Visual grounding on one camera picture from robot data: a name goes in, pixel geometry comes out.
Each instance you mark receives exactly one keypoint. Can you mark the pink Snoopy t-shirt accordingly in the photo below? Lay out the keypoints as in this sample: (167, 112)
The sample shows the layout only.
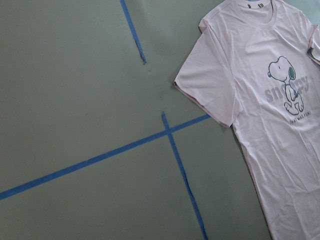
(256, 68)

